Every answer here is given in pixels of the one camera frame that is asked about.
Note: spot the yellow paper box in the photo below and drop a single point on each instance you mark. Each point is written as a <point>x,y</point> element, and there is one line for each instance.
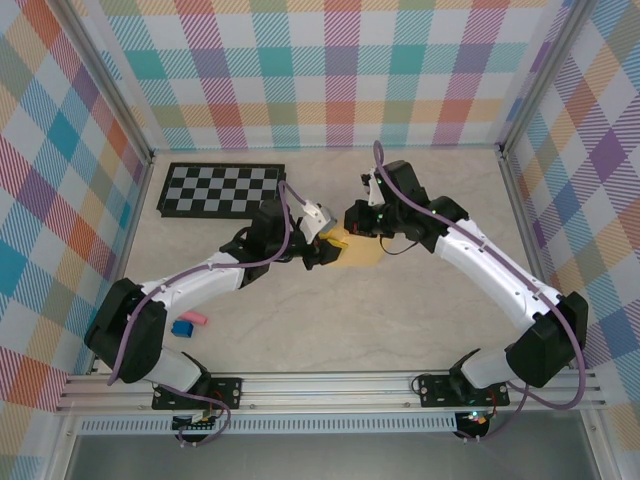
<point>357,250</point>

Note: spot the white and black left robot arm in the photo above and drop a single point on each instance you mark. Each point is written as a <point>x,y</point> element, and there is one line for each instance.
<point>200,280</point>

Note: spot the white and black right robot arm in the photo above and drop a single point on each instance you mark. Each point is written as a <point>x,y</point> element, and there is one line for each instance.
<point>490,270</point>

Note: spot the black and white checkerboard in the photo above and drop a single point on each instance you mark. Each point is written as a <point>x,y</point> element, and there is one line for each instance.
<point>200,190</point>

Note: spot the pink cylinder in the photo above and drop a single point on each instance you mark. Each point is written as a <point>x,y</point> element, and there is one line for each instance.
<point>194,317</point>

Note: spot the blue block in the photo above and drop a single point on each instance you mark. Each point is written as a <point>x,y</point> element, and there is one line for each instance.
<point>182,328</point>

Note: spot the aluminium table side rail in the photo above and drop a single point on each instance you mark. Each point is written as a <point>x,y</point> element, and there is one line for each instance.
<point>525,225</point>
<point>136,215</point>

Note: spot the aluminium mounting rail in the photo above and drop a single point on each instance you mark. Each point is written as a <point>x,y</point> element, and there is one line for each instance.
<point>325,392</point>

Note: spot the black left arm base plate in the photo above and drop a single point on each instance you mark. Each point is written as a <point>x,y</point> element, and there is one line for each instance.
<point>230,390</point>

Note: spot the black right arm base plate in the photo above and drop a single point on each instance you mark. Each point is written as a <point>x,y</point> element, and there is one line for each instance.
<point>435,390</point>

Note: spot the aluminium frame post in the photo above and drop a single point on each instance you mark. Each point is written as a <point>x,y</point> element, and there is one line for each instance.
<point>545,80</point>
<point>105,82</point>

